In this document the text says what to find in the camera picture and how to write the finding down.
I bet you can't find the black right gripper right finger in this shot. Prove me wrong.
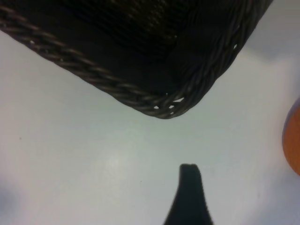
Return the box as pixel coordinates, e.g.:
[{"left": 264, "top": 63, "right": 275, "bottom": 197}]
[{"left": 189, "top": 165, "right": 214, "bottom": 225}]

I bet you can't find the orange fruit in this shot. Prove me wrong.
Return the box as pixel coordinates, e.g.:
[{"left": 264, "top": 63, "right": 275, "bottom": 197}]
[{"left": 282, "top": 97, "right": 300, "bottom": 177}]

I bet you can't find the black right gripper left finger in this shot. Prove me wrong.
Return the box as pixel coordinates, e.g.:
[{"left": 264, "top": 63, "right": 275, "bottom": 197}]
[{"left": 163, "top": 164, "right": 192, "bottom": 225}]

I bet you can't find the dark brown wicker basket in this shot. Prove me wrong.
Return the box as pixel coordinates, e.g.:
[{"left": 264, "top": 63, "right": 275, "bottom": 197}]
[{"left": 0, "top": 0, "right": 275, "bottom": 120}]

